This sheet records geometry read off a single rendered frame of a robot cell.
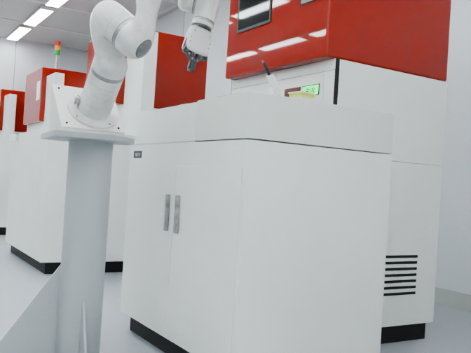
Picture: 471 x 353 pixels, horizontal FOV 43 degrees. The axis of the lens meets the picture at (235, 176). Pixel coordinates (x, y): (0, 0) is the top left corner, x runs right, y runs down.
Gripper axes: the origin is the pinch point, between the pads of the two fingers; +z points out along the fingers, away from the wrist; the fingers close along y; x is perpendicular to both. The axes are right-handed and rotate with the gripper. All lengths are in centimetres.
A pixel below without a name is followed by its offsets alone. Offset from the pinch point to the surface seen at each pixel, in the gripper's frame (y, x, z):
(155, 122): 0.0, -20.1, 21.4
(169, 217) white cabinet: -7, -1, 58
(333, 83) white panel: -57, 15, -12
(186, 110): 0.7, 6.5, 18.5
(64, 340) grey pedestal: 17, -8, 109
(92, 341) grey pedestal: 8, -5, 108
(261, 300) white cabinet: -21, 50, 77
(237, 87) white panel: -56, -61, -18
